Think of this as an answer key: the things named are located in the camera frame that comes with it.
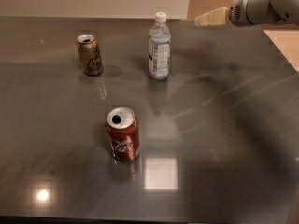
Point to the orange brown soda can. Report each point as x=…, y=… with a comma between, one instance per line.
x=89, y=54

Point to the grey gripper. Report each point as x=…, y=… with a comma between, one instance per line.
x=239, y=13

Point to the clear blue plastic water bottle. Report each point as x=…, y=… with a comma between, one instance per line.
x=159, y=48

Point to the red coke can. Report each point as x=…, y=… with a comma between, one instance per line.
x=123, y=134

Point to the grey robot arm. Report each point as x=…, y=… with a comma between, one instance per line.
x=273, y=12

